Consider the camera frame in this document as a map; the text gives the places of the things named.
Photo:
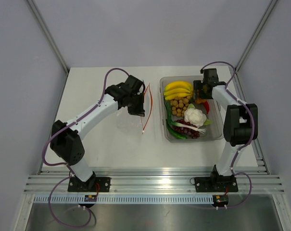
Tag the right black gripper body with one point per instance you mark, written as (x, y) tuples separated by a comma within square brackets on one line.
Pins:
[(205, 83)]

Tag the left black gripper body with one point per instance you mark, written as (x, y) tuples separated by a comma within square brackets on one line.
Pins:
[(131, 103)]

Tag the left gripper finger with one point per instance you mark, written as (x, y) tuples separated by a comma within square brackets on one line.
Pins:
[(136, 111), (138, 106)]

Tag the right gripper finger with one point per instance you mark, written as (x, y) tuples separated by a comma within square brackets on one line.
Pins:
[(200, 94), (198, 84)]

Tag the orange yellow pepper cluster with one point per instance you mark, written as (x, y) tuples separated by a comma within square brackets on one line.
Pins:
[(200, 101)]

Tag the clear zip top bag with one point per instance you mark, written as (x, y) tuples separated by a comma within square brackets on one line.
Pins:
[(135, 124)]

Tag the yellow banana bunch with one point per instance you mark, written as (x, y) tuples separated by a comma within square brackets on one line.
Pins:
[(179, 89)]

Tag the white cauliflower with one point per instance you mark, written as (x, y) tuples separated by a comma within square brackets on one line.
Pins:
[(195, 117)]

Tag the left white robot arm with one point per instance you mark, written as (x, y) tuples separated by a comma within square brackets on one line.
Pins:
[(68, 136)]

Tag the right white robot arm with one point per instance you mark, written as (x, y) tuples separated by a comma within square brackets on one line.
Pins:
[(239, 130)]

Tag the clear plastic food bin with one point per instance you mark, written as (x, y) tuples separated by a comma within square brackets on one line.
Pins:
[(213, 124)]

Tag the red chili pepper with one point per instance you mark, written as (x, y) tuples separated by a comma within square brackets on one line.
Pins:
[(206, 106)]

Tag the brown longan cluster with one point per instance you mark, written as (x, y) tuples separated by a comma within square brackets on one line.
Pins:
[(179, 105)]

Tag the green chili pepper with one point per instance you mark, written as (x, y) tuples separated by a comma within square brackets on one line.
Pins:
[(175, 134)]

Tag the red grape bunch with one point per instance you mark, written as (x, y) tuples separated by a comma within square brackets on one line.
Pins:
[(186, 131)]

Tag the left small circuit board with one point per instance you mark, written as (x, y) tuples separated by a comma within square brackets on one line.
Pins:
[(90, 198)]

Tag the small circuit board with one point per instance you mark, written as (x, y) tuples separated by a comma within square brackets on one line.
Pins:
[(220, 199), (90, 198)]

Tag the right small circuit board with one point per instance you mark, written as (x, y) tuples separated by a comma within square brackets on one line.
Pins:
[(220, 199)]

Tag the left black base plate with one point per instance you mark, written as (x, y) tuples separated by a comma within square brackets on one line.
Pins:
[(92, 185)]

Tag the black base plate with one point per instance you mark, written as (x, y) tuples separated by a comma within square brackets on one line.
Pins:
[(212, 185), (92, 185)]

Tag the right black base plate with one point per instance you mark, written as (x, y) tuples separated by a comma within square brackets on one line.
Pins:
[(212, 185)]

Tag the right frame post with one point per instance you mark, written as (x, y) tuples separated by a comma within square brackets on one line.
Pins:
[(256, 33)]

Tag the frame post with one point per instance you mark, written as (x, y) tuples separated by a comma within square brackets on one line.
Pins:
[(47, 34), (256, 33)]

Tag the left frame post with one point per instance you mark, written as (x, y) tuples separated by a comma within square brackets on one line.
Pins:
[(47, 34)]

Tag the aluminium rail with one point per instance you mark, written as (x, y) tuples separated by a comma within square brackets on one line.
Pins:
[(157, 180)]

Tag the white slotted cable duct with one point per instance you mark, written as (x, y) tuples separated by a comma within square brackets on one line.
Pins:
[(201, 199)]

